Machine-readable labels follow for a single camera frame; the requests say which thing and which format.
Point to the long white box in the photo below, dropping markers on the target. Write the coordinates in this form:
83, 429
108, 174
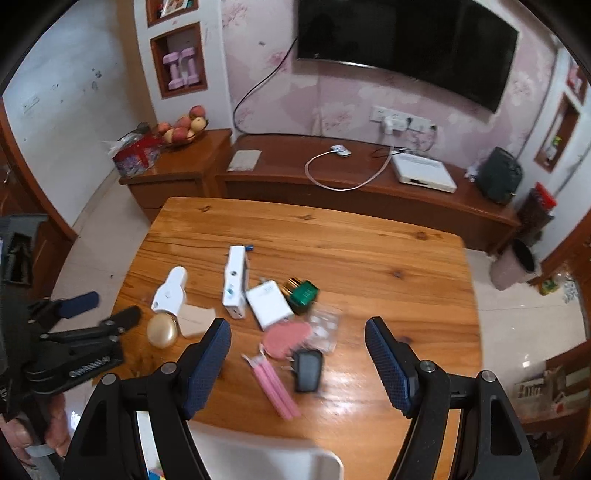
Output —
235, 286

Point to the pink trash bin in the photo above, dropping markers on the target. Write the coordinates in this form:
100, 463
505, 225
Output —
512, 265

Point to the grey paper sheet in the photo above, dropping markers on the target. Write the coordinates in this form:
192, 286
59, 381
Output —
244, 160

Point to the gold oval case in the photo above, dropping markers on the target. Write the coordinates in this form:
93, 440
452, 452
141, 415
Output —
162, 330

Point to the white power plug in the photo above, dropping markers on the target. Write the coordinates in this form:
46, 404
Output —
393, 125

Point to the wooden door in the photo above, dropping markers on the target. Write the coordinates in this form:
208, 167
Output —
27, 194

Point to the white plastic bin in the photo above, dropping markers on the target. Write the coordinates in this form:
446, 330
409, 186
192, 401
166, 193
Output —
258, 457

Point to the green yellow packet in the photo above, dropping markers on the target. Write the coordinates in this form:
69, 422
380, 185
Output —
549, 285

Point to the white handheld fan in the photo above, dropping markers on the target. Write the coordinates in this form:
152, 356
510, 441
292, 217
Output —
168, 295

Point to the bowl of apples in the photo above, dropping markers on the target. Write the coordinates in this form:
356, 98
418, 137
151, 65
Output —
182, 129

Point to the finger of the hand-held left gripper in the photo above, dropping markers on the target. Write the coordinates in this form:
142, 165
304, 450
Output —
81, 302
122, 318

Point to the person's left hand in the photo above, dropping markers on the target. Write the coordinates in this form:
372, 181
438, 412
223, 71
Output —
56, 424

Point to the black wall television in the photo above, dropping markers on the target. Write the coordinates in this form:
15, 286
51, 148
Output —
406, 41

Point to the white wall switch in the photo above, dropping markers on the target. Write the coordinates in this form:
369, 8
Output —
31, 104

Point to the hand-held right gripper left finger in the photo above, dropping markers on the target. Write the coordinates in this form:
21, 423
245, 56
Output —
207, 364

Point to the clear plastic packet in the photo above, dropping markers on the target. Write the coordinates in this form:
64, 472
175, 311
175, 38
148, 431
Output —
324, 328

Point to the wooden rack with papers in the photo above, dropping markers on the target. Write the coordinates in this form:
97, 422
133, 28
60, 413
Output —
554, 397

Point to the white square charger box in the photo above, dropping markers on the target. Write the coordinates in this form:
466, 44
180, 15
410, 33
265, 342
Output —
269, 304

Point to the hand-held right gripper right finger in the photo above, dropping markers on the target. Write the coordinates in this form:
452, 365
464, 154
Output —
388, 364

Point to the red-lid jar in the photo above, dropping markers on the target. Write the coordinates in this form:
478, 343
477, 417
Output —
538, 207

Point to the pink oval puff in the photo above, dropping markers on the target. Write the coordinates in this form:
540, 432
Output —
286, 339

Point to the black charger adapter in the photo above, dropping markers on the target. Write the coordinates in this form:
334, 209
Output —
308, 369

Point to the white wall outlet strip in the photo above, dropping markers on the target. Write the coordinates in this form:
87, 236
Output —
399, 117

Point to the white set-top box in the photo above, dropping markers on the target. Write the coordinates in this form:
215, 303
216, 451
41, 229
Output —
422, 171

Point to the red gift box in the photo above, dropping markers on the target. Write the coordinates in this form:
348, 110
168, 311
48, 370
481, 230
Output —
136, 154

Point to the wooden side cabinet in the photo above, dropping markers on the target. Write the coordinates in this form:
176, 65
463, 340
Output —
178, 170

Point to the wooden television stand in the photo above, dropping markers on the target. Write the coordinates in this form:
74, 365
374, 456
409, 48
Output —
360, 189

